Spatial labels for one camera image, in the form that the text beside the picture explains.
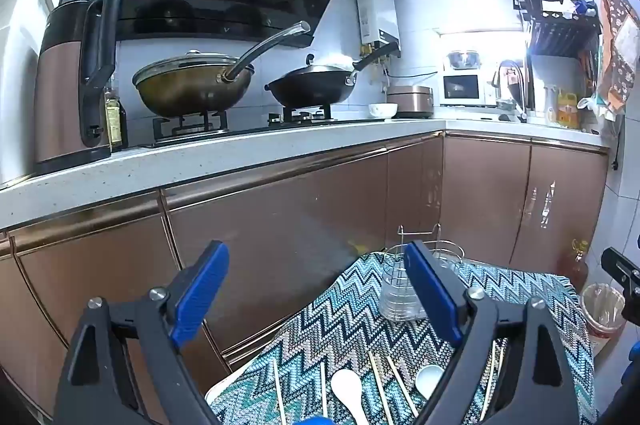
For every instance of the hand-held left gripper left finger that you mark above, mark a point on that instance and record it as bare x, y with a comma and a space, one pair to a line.
200, 295

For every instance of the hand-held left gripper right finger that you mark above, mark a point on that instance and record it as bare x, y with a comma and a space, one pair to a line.
432, 295

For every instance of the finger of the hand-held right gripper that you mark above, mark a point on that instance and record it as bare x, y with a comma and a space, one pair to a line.
620, 267

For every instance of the white ceramic spoon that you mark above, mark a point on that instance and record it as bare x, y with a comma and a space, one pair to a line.
347, 389
429, 379

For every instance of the trash bin with bag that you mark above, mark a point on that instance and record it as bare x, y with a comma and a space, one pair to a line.
602, 310

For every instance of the amber cooking oil bottle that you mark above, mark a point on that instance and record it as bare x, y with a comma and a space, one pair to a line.
575, 270

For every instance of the zigzag patterned cloth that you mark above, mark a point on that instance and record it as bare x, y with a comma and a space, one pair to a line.
340, 330

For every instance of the bronze kitchen base cabinets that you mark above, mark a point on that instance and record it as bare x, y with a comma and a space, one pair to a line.
275, 215

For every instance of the yellow oil jug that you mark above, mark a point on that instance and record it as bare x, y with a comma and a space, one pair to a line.
567, 112

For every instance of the white plastic bag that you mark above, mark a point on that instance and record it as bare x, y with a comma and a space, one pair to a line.
592, 105

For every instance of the black gas stove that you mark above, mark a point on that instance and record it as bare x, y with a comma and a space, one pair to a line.
250, 127

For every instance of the white plastic bottle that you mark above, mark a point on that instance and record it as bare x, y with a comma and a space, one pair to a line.
551, 105

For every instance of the white bowl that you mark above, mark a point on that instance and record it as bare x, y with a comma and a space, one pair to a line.
383, 111

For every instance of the bronze rice cooker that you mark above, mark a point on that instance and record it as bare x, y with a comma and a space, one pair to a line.
410, 102

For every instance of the yellow oil bottle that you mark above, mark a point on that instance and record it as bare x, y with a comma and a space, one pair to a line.
114, 120

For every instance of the bronze wok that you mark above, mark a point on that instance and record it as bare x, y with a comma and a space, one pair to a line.
190, 92

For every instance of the steel kitchen faucet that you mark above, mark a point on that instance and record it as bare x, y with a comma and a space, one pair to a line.
520, 90

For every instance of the white microwave oven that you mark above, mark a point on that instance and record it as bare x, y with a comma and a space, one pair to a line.
460, 89

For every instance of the patterned hanging apron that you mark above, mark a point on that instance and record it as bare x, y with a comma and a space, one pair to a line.
620, 55

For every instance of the glass wok lid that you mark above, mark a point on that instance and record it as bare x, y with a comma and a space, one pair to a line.
185, 67

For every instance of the black wok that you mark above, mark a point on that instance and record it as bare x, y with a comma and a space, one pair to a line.
310, 89

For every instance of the black dish rack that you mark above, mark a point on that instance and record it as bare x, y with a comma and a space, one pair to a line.
555, 35

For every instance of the bronze electric kettle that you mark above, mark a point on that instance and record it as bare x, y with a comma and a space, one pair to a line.
60, 95

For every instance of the brass heater pipes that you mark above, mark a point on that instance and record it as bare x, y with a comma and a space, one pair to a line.
375, 52

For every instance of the metal wok lid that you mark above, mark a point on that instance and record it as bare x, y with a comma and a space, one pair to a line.
320, 69

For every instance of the blue scrubber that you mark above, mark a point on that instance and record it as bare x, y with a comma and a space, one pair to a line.
586, 7

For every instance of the white crumpled rag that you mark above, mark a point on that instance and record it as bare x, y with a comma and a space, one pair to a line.
560, 7

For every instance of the white water heater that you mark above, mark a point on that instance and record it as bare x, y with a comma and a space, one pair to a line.
377, 15

